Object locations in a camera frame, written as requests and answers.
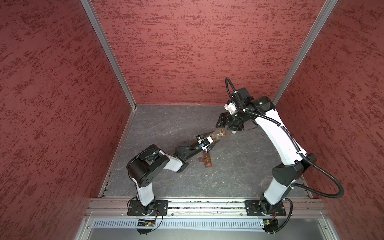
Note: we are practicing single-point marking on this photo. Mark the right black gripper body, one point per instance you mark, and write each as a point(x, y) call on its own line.
point(235, 120)

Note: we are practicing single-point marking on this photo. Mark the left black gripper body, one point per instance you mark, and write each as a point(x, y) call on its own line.
point(198, 137)

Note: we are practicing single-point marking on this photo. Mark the amber glass pill jar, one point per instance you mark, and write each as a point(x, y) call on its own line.
point(218, 134)

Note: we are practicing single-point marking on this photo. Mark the brown pill organizer strip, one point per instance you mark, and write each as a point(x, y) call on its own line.
point(206, 159)

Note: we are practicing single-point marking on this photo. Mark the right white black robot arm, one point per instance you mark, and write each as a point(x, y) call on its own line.
point(242, 108)

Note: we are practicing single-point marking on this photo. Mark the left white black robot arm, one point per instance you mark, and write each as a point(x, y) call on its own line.
point(148, 164)

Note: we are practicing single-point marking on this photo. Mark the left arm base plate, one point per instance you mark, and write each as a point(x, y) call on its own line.
point(159, 207)

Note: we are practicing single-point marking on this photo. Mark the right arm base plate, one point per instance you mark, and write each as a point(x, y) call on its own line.
point(252, 207)

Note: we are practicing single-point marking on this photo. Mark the white slotted cable duct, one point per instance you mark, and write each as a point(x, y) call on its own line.
point(251, 225)

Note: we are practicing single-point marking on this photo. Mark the aluminium front rail frame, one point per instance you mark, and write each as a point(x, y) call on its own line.
point(231, 208)

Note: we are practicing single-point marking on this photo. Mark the right aluminium corner post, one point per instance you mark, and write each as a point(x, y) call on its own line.
point(316, 28)

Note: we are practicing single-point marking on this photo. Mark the aluminium corner post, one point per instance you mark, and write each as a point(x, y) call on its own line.
point(96, 24)
point(316, 28)

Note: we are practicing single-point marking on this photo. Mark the left aluminium corner post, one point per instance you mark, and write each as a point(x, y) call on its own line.
point(96, 24)

